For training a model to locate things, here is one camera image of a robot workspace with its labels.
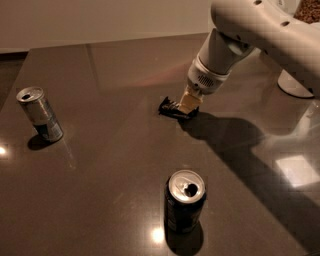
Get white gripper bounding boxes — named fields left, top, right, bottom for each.
left=178, top=55, right=230, bottom=114

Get black rxbar chocolate bar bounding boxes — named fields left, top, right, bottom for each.
left=158, top=97, right=199, bottom=120

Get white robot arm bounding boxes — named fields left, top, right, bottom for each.
left=178, top=0, right=320, bottom=114

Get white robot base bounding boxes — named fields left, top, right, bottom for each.
left=278, top=70, right=314, bottom=99

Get dark blue pepsi can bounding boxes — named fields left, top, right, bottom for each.
left=164, top=170, right=207, bottom=233

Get silver energy drink can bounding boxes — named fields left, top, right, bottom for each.
left=16, top=87, right=63, bottom=143

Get jar of brown snacks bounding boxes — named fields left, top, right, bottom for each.
left=294, top=0, right=320, bottom=24

